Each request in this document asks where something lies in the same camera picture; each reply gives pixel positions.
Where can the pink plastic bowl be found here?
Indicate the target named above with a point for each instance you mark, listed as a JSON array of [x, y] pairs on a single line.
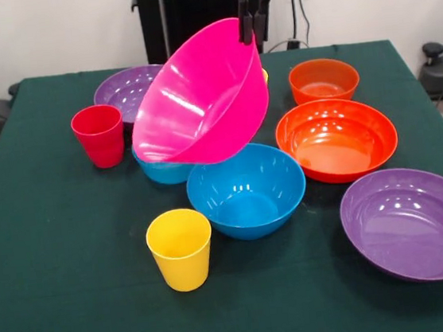
[[199, 108]]

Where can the dark green tablecloth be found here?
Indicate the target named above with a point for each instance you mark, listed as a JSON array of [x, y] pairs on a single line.
[[263, 317]]

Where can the black round knob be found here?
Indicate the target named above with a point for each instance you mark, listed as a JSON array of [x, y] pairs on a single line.
[[14, 89]]

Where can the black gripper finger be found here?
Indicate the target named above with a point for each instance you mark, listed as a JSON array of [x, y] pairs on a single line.
[[246, 29], [260, 25]]

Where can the purple plastic bowl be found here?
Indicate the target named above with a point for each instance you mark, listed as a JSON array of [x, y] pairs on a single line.
[[125, 93], [409, 232]]

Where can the red plastic cup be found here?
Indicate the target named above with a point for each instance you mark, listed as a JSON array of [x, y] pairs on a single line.
[[100, 139]]

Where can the large blue plastic bowl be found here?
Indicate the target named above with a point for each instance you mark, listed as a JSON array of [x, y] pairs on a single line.
[[246, 207]]

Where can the small orange plastic bowl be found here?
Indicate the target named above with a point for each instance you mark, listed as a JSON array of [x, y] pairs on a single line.
[[322, 82]]

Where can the large orange plastic bowl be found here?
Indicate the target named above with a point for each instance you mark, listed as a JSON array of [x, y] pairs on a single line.
[[335, 149]]

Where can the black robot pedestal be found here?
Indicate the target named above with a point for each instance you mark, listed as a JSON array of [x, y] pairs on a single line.
[[187, 5]]

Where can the small blue plastic bowl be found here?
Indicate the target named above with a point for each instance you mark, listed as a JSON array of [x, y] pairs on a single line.
[[162, 175]]

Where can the yellow plastic cup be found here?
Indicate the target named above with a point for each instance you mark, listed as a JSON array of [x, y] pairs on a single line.
[[181, 262], [266, 76]]

